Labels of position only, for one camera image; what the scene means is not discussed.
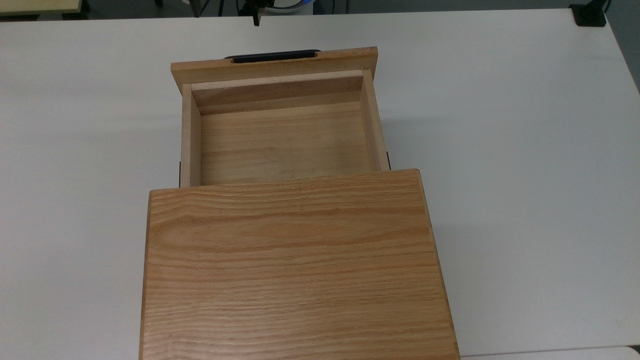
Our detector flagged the wooden cabinet body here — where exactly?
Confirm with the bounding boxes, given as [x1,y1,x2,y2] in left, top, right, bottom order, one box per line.
[138,169,461,360]

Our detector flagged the wooden drawer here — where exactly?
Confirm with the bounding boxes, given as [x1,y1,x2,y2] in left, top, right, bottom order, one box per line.
[170,47,391,188]

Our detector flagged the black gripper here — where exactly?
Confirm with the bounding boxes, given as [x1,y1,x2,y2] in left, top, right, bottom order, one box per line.
[238,0,275,27]

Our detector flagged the black drawer handle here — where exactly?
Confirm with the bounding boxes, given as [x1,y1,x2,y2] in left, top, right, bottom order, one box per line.
[223,49,321,64]

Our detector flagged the yellow wooden table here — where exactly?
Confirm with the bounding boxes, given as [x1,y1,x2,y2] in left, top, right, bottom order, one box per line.
[0,0,84,17]

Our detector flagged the black table clamp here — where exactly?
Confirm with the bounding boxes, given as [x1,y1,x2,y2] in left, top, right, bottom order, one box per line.
[569,3,608,27]

